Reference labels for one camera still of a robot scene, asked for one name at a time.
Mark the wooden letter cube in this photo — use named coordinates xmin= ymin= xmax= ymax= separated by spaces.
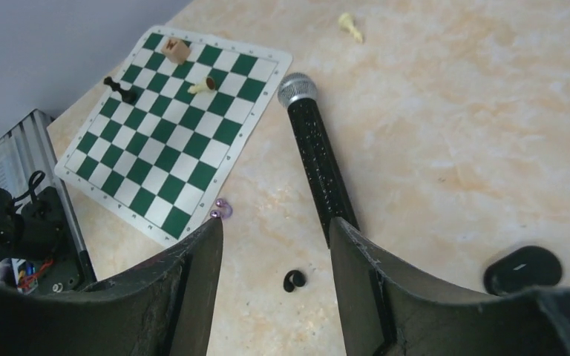
xmin=161 ymin=37 xmax=191 ymax=65

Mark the green white chessboard mat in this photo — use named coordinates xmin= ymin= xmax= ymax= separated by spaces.
xmin=54 ymin=26 xmax=292 ymax=247

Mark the cream chess knight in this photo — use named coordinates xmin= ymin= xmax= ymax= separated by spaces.
xmin=187 ymin=76 xmax=217 ymax=95

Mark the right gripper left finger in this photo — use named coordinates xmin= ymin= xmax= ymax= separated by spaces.
xmin=0 ymin=219 xmax=223 ymax=355

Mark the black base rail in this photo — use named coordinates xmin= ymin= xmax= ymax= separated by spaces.
xmin=0 ymin=110 xmax=97 ymax=294

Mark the purple earbud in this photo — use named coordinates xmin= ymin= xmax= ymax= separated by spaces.
xmin=210 ymin=198 xmax=233 ymax=219

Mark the black earbud case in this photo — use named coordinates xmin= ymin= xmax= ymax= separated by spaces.
xmin=482 ymin=245 xmax=563 ymax=296

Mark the black glitter microphone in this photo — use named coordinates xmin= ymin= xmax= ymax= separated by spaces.
xmin=278 ymin=73 xmax=358 ymax=245

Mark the black chess pawn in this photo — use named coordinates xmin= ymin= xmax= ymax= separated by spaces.
xmin=103 ymin=76 xmax=138 ymax=105

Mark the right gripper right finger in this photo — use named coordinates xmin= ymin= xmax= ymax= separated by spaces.
xmin=329 ymin=218 xmax=570 ymax=355

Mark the cream chess pawn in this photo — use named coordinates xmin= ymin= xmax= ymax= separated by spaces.
xmin=338 ymin=13 xmax=364 ymax=44

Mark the black earbud upper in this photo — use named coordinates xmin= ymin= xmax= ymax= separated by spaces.
xmin=283 ymin=269 xmax=307 ymax=293

